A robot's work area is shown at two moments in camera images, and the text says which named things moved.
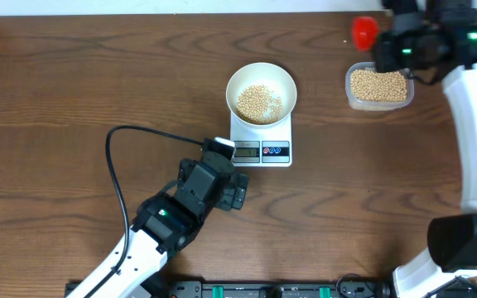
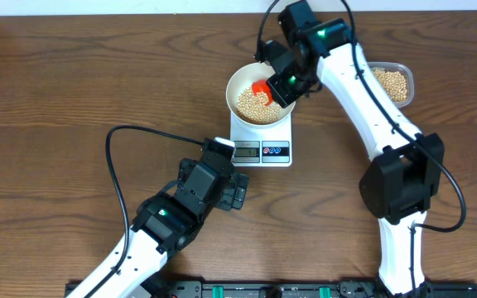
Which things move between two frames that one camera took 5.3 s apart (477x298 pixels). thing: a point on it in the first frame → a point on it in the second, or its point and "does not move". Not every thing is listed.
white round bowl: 261,94 does not move
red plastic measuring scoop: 365,29 → 261,85
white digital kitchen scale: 268,146 does not move
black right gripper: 382,50 → 281,93
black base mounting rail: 339,288 does not move
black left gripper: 233,194 does not move
